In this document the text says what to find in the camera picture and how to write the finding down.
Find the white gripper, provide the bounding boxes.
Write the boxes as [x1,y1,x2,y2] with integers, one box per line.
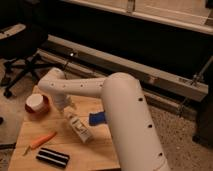
[53,94,75,111]

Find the white lotion bottle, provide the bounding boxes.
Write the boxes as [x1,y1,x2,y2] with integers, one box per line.
[65,112,93,143]

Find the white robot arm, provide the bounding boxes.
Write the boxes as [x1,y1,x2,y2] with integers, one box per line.
[38,68,171,171]

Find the red white bowl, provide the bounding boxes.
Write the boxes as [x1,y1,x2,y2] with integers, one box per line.
[25,93,50,115]

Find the blue sponge block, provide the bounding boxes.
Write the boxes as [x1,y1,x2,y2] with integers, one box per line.
[89,112,106,126]

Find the wooden table board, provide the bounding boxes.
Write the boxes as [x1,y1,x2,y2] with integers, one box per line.
[8,96,119,171]

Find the orange toy carrot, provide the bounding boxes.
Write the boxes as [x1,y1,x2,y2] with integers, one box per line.
[23,132,56,155]

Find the black office chair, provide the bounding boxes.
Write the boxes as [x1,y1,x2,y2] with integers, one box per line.
[0,23,61,98]

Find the black cable on floor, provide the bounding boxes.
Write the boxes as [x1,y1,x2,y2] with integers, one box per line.
[61,53,76,79]

